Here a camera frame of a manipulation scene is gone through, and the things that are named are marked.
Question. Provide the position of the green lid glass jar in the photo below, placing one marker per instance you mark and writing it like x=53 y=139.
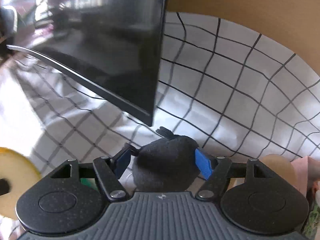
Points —
x=89 y=182

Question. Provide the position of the white grid tablecloth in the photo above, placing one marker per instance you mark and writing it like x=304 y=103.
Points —
x=236 y=92

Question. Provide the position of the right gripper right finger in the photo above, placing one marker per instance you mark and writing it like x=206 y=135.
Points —
x=215 y=172

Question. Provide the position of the black plush toy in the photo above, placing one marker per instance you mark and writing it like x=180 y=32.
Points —
x=166 y=164

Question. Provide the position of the black monitor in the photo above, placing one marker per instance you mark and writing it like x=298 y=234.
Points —
x=112 y=47

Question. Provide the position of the yellow round plush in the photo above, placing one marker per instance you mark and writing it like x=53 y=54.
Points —
x=18 y=174

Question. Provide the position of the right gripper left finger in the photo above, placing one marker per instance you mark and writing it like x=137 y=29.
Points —
x=109 y=171

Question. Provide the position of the floral label clear jar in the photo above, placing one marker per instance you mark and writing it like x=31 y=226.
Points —
x=282 y=167

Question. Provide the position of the pink cardboard box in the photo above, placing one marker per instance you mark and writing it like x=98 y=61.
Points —
x=307 y=172

